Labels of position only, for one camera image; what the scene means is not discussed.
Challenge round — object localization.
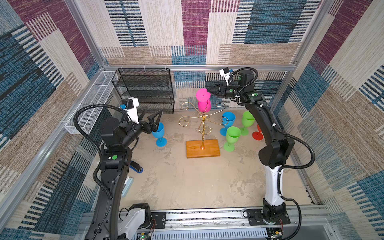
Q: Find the wooden rack base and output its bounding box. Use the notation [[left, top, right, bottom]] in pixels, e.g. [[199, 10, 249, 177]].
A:
[[186, 139, 221, 159]]

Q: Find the black mesh shelf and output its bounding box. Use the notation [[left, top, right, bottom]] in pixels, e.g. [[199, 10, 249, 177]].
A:
[[112, 68, 175, 113]]

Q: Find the blue wine glass front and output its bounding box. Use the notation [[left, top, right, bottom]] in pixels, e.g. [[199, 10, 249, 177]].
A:
[[152, 123, 167, 148]]

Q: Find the light blue stapler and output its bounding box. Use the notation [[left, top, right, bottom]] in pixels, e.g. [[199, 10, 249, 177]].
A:
[[122, 177, 134, 198]]

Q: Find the pink wine glass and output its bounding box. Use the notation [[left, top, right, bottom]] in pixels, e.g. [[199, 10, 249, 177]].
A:
[[196, 89, 211, 113]]

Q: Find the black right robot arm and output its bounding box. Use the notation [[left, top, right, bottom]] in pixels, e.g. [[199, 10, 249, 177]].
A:
[[208, 67, 316, 240]]

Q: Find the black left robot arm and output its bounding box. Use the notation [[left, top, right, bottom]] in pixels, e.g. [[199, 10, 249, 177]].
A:
[[73, 104, 163, 240]]

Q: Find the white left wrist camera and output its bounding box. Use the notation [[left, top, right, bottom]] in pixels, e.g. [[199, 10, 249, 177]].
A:
[[120, 97, 139, 124]]

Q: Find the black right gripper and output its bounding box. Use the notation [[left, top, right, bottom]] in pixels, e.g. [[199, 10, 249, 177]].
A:
[[207, 82, 244, 99]]

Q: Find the green wine glass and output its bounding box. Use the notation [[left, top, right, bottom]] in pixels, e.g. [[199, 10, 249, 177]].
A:
[[223, 127, 242, 152], [241, 111, 256, 136]]

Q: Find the blue wine glass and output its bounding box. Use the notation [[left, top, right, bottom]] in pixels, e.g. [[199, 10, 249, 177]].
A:
[[220, 112, 236, 137], [152, 123, 167, 148]]

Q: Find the green wine glass back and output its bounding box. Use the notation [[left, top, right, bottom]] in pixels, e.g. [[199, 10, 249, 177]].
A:
[[223, 127, 242, 152]]

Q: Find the gold wire glass rack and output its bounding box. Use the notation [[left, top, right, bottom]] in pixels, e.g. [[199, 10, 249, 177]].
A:
[[178, 102, 226, 141]]

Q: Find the red wine glass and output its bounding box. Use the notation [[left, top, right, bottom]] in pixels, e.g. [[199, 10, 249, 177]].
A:
[[252, 125, 264, 141]]

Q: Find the white mesh wall basket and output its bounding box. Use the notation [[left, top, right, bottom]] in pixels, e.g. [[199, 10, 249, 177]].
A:
[[75, 71, 115, 134]]

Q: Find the green wine glass front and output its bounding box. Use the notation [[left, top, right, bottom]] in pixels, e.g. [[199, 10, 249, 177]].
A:
[[241, 111, 256, 136]]

